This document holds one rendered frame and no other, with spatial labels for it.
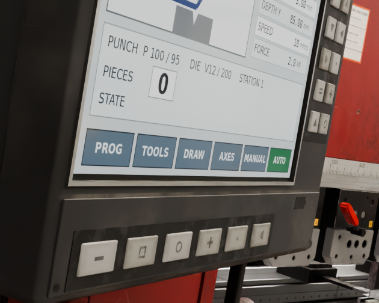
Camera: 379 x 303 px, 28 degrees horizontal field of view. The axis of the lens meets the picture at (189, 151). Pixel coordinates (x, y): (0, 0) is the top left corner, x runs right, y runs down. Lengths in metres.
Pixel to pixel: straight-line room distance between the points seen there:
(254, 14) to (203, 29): 0.08
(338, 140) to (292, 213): 0.83
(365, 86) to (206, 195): 1.07
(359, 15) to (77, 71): 1.20
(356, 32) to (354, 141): 0.23
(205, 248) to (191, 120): 0.11
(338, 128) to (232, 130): 0.97
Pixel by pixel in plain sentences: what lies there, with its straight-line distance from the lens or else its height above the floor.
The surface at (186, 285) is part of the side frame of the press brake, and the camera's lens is 1.04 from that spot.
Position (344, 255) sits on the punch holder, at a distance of 1.68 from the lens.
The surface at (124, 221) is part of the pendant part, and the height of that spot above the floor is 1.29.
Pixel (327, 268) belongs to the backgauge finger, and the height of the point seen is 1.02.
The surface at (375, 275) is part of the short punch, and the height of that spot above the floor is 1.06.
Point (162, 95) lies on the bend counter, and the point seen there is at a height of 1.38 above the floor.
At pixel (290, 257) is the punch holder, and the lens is 1.53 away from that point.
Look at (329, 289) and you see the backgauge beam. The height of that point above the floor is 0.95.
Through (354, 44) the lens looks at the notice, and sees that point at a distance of 1.60.
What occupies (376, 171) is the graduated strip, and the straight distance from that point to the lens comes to 1.72.
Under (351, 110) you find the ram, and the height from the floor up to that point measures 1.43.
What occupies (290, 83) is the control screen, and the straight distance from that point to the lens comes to 0.72.
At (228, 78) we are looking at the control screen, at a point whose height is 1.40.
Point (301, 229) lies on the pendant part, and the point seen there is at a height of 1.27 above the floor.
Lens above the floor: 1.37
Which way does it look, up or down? 3 degrees down
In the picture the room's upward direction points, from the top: 10 degrees clockwise
